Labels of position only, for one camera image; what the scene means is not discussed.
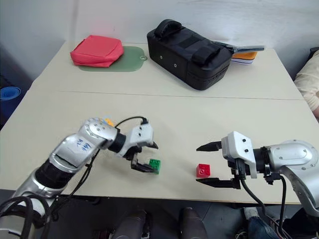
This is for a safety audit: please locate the green toy brick cube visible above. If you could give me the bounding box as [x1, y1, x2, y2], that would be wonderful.
[149, 158, 161, 175]

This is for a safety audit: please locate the white shoe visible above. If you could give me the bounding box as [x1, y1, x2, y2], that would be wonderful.
[243, 207, 260, 220]

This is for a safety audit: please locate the blue jeans leg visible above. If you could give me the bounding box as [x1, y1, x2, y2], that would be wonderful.
[247, 216, 280, 239]

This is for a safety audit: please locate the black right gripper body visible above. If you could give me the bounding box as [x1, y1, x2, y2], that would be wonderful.
[227, 158, 251, 183]

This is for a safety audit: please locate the black padded bag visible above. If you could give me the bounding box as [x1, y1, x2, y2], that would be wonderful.
[146, 19, 235, 91]

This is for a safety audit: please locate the black chair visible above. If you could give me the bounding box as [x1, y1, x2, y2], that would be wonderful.
[308, 46, 319, 61]

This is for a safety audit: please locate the thick black cable loop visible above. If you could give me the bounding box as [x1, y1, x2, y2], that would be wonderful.
[0, 195, 59, 239]

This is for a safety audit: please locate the dark rounded shape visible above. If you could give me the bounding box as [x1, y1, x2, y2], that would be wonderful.
[178, 207, 208, 239]
[111, 210, 148, 239]

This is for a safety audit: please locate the blue rolled mat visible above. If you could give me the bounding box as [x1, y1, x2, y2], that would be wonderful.
[0, 86, 22, 120]

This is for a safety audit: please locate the red fabric pouch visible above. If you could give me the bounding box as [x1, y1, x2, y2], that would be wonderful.
[70, 34, 125, 68]

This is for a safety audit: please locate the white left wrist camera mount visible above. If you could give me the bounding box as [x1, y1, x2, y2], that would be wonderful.
[115, 123, 155, 159]

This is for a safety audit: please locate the green flat mat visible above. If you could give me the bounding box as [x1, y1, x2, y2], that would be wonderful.
[79, 45, 147, 73]

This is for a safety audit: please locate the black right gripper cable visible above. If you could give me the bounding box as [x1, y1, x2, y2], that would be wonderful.
[238, 173, 271, 225]

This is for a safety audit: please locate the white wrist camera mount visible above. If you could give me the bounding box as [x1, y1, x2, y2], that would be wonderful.
[221, 131, 258, 179]
[115, 123, 155, 159]

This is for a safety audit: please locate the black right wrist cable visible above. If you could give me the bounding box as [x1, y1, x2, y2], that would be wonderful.
[264, 173, 288, 237]

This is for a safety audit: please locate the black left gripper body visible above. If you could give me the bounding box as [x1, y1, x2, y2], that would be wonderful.
[124, 145, 151, 163]

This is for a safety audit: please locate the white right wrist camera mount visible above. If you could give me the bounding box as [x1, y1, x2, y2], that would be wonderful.
[221, 131, 258, 179]

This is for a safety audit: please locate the person in beige clothing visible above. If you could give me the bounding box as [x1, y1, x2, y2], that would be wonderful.
[293, 49, 319, 112]

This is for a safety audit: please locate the dark grey flat object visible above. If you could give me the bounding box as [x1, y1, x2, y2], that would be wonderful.
[219, 41, 266, 53]

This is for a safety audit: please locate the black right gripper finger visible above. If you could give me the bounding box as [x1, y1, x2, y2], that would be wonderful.
[196, 177, 242, 190]
[196, 140, 223, 153]

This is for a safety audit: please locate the red toy brick cube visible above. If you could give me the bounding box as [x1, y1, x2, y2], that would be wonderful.
[195, 163, 212, 179]

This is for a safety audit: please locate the orange white striped box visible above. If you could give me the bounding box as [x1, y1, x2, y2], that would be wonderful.
[230, 51, 258, 66]

